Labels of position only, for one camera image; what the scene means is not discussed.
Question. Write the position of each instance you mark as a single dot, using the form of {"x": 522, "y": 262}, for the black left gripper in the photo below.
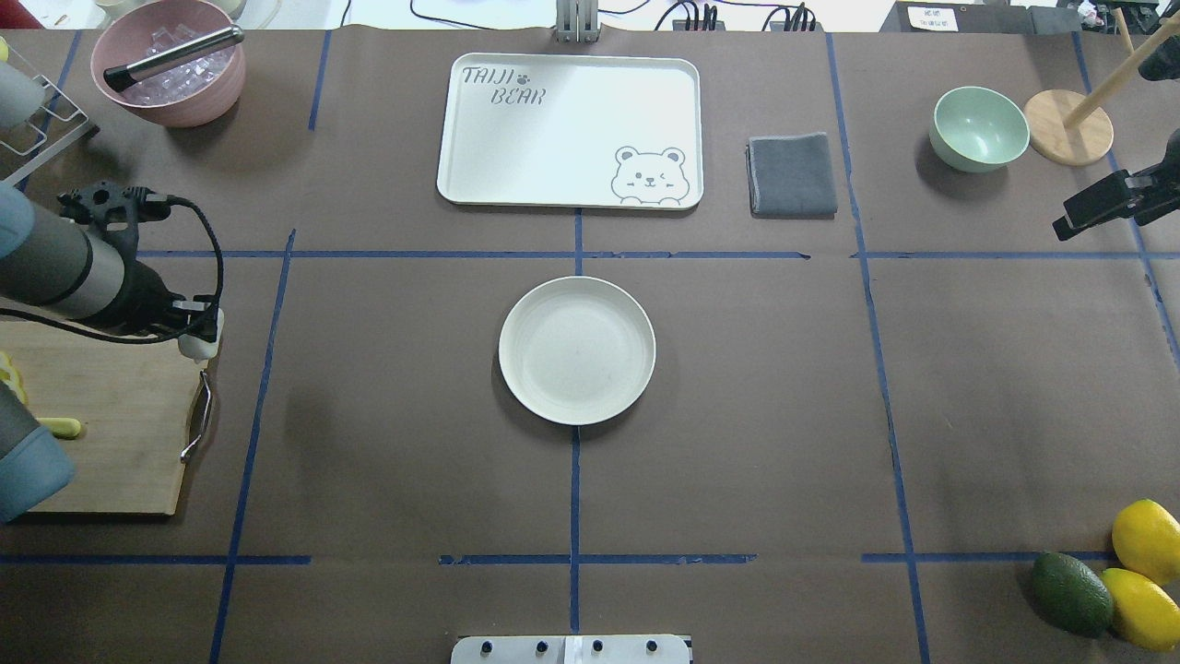
{"x": 147, "y": 293}

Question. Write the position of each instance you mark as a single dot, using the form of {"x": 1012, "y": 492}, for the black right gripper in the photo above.
{"x": 1109, "y": 200}

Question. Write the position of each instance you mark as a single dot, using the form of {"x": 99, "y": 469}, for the cream round plate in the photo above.
{"x": 577, "y": 350}

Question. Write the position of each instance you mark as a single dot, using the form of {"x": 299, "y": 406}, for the white steamed bun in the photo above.
{"x": 197, "y": 349}

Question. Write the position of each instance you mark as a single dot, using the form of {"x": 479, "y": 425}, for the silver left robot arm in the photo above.
{"x": 78, "y": 270}

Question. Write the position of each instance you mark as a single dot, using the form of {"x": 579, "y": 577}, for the white bear tray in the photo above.
{"x": 573, "y": 131}

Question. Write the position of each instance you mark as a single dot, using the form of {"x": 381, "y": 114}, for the wooden mug tree stand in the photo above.
{"x": 1074, "y": 130}

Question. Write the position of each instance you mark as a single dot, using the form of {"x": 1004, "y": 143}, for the bamboo cutting board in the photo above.
{"x": 142, "y": 409}

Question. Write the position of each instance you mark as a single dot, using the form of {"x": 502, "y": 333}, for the mint green bowl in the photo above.
{"x": 977, "y": 130}

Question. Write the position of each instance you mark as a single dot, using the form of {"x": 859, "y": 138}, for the yellow-green plastic knife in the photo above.
{"x": 64, "y": 429}

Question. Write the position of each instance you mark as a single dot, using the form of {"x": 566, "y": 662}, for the pink bowl of ice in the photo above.
{"x": 128, "y": 39}

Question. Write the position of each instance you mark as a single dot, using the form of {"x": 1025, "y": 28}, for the light blue cup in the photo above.
{"x": 21, "y": 96}

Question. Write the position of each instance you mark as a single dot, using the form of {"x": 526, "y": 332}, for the grey folded cloth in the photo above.
{"x": 790, "y": 177}

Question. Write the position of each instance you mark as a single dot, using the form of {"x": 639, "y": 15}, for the yellow lemon outer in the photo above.
{"x": 1145, "y": 538}

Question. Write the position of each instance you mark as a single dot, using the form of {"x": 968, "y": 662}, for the green avocado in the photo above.
{"x": 1070, "y": 596}

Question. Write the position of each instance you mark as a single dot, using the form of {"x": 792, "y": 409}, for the yellow lemon near avocado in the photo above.
{"x": 1144, "y": 614}

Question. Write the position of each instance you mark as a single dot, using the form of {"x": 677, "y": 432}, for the white wire cup rack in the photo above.
{"x": 57, "y": 126}

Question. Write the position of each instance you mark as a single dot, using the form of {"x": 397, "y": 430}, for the steel ice scoop handle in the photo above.
{"x": 122, "y": 77}

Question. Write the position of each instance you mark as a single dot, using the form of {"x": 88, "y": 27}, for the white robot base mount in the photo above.
{"x": 574, "y": 648}

